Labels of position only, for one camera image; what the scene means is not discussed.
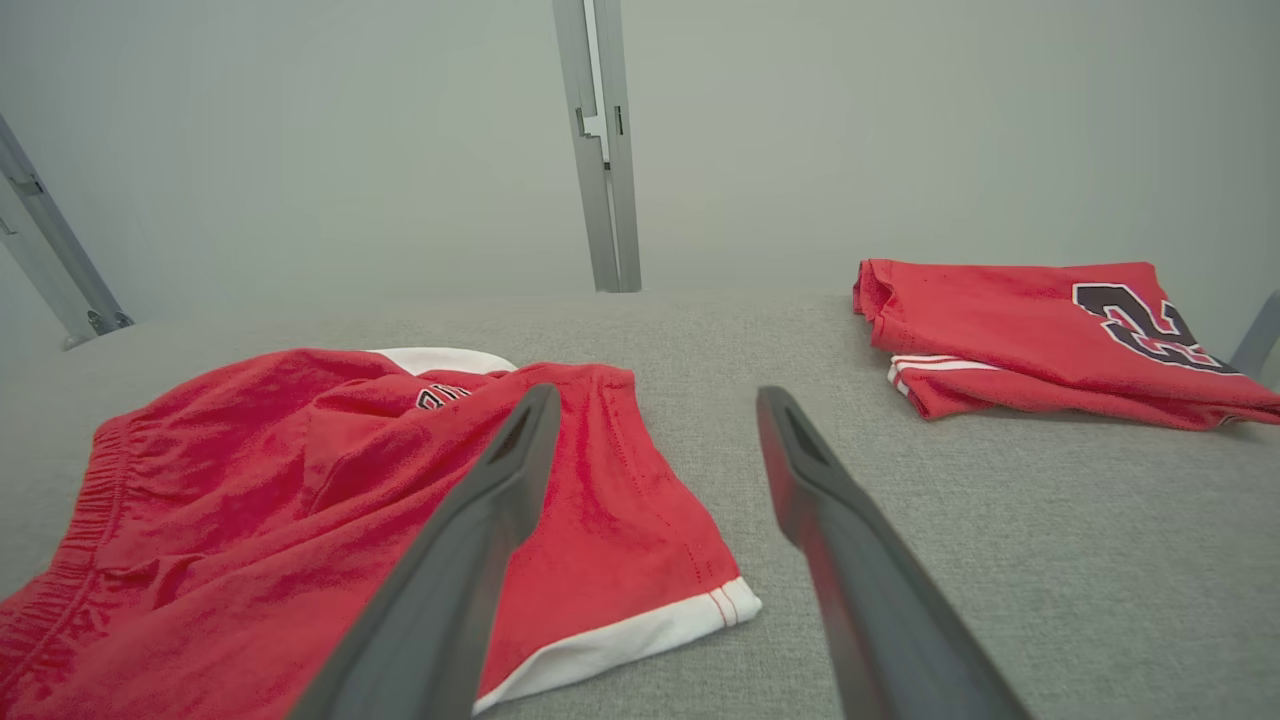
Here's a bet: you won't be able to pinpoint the red basketball jersey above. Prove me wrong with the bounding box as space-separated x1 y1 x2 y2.
852 258 1280 433

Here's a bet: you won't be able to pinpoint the red shorts with white hem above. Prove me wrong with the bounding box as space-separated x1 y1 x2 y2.
0 347 763 720

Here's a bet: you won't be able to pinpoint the grey metal partition post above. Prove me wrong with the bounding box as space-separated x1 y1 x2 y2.
0 115 134 351
553 0 643 294
1230 290 1280 381

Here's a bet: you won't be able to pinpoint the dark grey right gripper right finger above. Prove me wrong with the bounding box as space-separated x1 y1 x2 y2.
756 386 1031 720

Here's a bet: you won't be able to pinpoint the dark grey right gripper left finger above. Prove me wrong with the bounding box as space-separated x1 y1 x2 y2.
290 383 563 720

